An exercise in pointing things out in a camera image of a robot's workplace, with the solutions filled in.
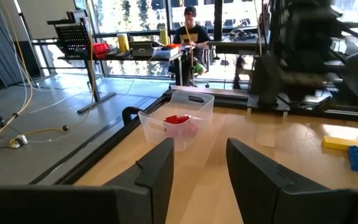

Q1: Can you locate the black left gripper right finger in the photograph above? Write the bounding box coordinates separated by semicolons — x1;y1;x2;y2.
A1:
226;138;358;224

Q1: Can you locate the person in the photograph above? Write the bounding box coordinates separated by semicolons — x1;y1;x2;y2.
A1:
171;5;213;75

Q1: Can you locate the black work desk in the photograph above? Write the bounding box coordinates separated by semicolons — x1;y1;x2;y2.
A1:
47;18;185;114

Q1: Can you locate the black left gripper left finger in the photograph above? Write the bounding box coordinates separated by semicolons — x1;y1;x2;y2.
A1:
0;138;176;224

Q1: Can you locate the small red toy block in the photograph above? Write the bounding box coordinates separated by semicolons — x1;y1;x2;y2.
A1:
181;123;200;138

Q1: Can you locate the long red toy block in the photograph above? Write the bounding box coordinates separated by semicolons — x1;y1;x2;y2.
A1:
163;114;192;125

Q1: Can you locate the long yellow toy block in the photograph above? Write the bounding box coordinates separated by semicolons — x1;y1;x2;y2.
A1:
322;135;358;156

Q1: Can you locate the black curved frame bracket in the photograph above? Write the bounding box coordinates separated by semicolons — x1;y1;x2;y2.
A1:
122;106;145;127

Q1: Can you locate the yellow canister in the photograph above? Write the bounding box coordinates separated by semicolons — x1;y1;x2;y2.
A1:
117;33;131;53

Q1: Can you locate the grey metal box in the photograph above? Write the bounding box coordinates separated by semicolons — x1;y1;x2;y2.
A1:
129;41;154;57

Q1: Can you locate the yellow floor cable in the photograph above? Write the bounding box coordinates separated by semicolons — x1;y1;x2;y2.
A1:
0;0;96;149

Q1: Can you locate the white power adapter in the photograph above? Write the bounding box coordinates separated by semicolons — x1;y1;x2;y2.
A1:
9;134;29;149

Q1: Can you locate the green cloth bundle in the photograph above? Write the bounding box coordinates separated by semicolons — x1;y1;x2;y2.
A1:
194;62;207;76

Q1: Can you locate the black cable coil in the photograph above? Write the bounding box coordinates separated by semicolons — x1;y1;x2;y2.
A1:
228;28;257;42

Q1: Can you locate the clear plastic bin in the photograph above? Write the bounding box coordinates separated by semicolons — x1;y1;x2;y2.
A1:
137;89;216;152

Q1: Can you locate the black perforated panel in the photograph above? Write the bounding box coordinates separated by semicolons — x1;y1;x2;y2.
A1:
54;23;91;55

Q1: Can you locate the yellow green bottle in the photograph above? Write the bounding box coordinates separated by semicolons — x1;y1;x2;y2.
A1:
159;26;170;46

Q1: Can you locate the small red parts bin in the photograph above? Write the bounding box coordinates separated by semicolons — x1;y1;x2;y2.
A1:
92;42;111;58

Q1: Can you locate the black side desk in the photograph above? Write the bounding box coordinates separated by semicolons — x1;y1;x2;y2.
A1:
206;39;272;91

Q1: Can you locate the white box with orange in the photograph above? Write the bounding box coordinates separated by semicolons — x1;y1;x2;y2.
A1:
152;43;183;58

